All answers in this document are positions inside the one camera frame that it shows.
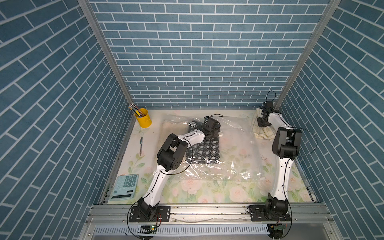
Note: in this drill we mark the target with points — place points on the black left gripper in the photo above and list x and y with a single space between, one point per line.
216 135

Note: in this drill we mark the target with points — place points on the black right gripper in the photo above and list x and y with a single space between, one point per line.
259 124

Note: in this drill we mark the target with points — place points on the black white knitted scarf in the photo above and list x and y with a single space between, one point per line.
207 152

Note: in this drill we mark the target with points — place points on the clear plastic vacuum bag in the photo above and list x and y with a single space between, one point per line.
239 155

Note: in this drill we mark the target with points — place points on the beige fluffy scarf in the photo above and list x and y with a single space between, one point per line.
169 127

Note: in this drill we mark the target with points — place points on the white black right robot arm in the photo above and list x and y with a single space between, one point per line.
286 146

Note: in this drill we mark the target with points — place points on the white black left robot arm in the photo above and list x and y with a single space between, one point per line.
170 157

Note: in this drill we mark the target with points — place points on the cream checked folded towel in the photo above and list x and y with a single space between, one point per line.
263 133

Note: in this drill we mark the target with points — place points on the yellow pen cup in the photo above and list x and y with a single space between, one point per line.
143 118

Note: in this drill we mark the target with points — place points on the grey pen on table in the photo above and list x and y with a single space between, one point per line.
141 146

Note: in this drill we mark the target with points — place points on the light green calculator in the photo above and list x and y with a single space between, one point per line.
124 188

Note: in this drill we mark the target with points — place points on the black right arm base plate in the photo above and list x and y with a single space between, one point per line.
258 213

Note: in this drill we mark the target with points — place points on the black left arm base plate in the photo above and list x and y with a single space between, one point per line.
159 213

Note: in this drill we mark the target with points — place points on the aluminium front rail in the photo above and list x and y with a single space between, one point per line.
211 222

